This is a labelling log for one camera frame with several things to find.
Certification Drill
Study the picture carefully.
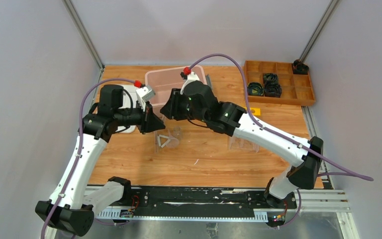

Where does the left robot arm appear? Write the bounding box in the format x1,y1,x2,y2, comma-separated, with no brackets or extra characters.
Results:
35,83,165,237

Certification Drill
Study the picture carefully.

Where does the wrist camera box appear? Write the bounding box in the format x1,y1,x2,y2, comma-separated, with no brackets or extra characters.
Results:
136,86,156,102
180,72,200,95

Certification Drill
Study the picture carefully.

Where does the aluminium frame post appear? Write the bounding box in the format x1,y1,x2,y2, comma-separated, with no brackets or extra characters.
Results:
299,0,341,62
62,0,105,72

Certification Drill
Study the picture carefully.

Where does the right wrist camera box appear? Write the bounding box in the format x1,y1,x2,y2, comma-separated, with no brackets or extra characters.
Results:
180,72,200,95

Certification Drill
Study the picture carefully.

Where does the pink plastic storage bin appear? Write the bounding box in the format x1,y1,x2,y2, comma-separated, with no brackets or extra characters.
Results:
145,65,210,117

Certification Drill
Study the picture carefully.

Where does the small glass beaker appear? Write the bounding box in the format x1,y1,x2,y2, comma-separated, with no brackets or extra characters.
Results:
172,126,183,140

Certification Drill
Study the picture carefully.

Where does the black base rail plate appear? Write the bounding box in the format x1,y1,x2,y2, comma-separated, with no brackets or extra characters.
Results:
113,186,297,220

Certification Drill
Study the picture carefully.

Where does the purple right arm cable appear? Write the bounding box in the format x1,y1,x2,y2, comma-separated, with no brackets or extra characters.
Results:
183,53,375,228

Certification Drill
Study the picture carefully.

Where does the black coiled strap top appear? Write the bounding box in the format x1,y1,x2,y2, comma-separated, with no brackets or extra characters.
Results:
263,73,280,85

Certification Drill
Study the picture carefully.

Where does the black coiled strap outside tray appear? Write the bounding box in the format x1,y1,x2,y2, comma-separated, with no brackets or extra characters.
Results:
291,59,310,75

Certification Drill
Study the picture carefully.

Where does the yellow test tube rack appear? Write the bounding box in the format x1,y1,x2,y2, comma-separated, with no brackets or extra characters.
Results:
250,108,261,117

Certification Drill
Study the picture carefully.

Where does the black coiled strap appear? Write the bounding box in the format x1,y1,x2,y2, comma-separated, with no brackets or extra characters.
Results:
247,82,265,97
264,82,283,98
263,73,280,85

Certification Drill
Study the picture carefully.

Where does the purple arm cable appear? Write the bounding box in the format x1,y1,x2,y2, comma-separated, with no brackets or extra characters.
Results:
183,53,375,228
41,78,143,239

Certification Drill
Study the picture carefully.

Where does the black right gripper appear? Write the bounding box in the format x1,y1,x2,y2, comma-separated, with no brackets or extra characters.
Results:
160,88,208,123

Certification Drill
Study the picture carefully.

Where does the aluminium frame post left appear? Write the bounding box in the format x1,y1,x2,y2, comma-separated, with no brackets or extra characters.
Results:
62,0,105,72

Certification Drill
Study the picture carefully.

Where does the clear glass funnel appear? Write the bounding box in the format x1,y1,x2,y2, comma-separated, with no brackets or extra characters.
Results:
166,130,180,148

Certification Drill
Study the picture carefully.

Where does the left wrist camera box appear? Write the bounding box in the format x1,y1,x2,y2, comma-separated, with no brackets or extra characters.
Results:
136,86,156,102

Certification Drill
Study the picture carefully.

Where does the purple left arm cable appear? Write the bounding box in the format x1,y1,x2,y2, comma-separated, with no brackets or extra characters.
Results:
41,78,143,239

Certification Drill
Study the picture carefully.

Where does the white clay triangle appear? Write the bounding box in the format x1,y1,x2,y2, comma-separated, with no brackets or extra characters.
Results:
156,134,171,148

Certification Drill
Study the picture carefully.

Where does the black coiled strap left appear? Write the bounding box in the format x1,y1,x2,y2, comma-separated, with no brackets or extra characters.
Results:
247,82,265,97

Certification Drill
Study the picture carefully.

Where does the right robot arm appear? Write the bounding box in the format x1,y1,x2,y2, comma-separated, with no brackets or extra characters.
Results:
160,81,323,208

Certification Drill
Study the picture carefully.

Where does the black coiled strap bottom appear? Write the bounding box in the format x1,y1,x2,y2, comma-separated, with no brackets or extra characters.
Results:
264,82,283,98

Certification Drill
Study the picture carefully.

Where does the aluminium frame post right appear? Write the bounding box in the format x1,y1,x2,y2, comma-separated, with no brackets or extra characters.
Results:
299,0,341,62

